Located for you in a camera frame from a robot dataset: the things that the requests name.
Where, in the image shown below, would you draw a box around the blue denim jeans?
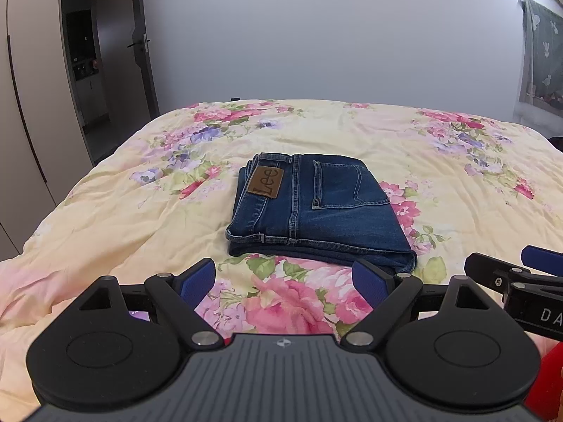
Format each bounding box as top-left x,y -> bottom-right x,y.
225,153 -> 417,274

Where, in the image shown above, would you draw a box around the green window curtain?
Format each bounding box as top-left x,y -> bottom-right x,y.
515,0 -> 562,137

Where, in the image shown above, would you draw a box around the beige wardrobe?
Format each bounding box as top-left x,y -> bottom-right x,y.
1,0 -> 93,259

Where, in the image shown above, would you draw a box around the dark brown door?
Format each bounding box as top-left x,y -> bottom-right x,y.
60,0 -> 160,142

